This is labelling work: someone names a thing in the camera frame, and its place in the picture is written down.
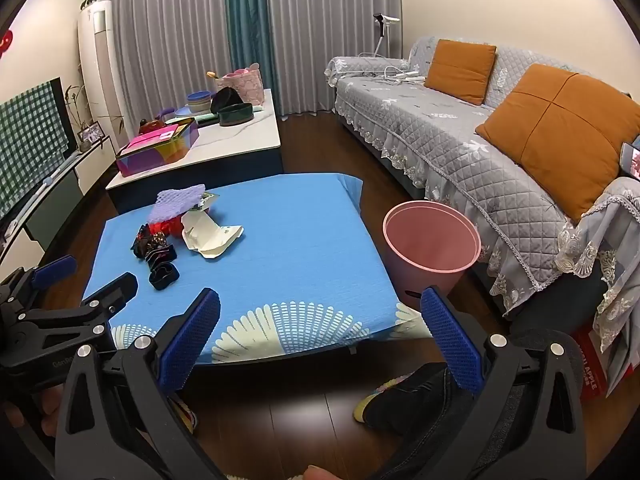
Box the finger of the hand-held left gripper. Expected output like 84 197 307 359
0 255 78 313
20 272 139 331

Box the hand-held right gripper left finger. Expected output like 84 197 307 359
55 287 223 480

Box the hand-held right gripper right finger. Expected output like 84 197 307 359
420 285 588 480

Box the black wrapper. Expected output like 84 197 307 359
131 225 178 263

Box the pink plastic bin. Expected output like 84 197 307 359
382 200 482 311

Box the red wrapper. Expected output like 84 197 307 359
150 217 183 238

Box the purple knitted cloth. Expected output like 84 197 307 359
148 185 207 223

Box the person's left hand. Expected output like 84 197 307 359
0 385 63 441

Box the person's right hand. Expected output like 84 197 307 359
304 465 346 480

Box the person's dark trouser leg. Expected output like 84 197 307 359
360 360 531 480

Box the white and green cabinet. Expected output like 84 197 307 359
0 135 118 273

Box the colourful slipper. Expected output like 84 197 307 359
354 375 401 424
170 394 199 434

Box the green checked cloth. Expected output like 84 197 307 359
0 77 68 221

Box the blue patterned tablecloth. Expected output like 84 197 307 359
81 172 433 363

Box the red cardboard box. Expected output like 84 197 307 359
570 325 636 402

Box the colourful rainbow box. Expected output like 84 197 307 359
115 117 200 178

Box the white marble coffee table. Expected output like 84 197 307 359
105 88 284 213

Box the white standing air conditioner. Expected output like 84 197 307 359
77 0 133 148

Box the grey quilted sofa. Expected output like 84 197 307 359
324 36 640 396

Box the dark green round tin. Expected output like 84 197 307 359
218 102 254 127

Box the large orange cushion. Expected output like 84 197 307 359
475 63 639 226

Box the pink patterned bag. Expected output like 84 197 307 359
222 65 264 107

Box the phone with lit screen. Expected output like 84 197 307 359
620 142 640 179

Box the grey curtain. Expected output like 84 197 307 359
265 0 403 115
97 0 236 111

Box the small orange cushion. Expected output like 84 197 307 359
424 39 497 107

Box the teal curtain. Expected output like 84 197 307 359
222 0 281 117

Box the white floor lamp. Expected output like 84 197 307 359
372 12 401 58

